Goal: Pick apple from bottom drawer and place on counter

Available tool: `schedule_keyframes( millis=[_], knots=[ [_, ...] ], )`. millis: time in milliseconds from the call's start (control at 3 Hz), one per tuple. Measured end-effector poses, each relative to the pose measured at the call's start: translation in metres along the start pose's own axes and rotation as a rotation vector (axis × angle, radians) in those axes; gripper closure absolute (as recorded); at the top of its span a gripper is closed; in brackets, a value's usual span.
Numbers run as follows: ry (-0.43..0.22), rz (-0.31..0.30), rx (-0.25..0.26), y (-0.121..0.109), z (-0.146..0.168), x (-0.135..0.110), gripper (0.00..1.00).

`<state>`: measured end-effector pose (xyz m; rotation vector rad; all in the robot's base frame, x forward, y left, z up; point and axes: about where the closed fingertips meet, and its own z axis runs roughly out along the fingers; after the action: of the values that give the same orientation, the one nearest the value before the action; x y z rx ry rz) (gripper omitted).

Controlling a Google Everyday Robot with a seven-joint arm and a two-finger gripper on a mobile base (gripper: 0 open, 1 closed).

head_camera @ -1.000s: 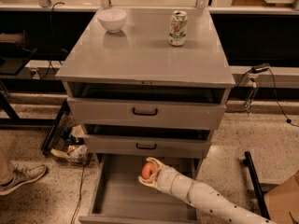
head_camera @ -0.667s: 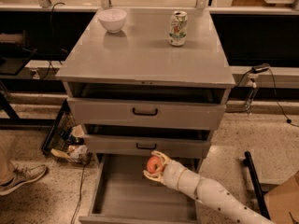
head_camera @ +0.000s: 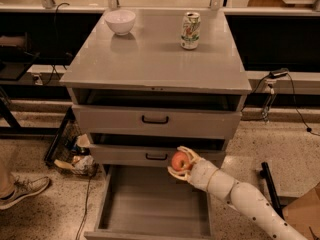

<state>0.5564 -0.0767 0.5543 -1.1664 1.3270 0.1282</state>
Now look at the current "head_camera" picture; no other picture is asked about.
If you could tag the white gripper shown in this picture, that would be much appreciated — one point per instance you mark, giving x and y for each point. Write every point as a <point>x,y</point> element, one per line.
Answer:
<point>202,173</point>

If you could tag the red apple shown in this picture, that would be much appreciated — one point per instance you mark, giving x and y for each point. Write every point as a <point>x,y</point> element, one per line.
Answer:
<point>180,161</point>

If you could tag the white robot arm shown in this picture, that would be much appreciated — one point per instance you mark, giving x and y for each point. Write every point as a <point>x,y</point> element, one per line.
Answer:
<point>250,202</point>

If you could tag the grey open bottom drawer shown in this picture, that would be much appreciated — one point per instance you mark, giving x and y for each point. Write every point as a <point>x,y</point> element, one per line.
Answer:
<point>146,203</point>

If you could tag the grey middle drawer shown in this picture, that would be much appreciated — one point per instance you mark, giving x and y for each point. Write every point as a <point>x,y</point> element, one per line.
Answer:
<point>130,155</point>

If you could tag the grey drawer cabinet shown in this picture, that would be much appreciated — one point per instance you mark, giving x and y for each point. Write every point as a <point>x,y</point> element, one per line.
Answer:
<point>148,68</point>

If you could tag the grey top drawer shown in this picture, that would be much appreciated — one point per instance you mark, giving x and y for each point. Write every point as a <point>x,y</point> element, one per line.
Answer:
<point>182,123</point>

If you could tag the black metal bar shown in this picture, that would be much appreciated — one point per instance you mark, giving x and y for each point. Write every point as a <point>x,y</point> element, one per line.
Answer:
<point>266,174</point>

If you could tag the cardboard box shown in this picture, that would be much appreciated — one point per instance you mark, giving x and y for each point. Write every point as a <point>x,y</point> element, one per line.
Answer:
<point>304,214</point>

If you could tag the black power adapter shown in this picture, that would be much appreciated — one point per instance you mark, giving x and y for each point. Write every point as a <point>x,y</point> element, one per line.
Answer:
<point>278,73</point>

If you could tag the green white soda can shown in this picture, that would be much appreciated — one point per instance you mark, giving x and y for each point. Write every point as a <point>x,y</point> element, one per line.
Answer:
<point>190,32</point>

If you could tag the white bowl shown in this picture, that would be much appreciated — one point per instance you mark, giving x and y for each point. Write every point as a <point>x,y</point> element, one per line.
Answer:
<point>120,21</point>

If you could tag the grey sneaker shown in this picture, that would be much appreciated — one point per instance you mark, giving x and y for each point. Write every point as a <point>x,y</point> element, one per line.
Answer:
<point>23,190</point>

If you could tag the black middle drawer handle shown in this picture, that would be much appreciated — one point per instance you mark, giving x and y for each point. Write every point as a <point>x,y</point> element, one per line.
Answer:
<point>156,157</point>

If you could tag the black drawer handle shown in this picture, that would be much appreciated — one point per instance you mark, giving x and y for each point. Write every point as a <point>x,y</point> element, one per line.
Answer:
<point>156,157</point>
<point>159,121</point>

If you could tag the black top drawer handle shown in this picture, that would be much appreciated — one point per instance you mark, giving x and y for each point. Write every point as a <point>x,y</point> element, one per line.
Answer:
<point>159,121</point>

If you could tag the wire basket with trash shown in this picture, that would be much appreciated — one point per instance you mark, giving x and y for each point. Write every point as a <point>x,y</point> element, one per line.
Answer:
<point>69,151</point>

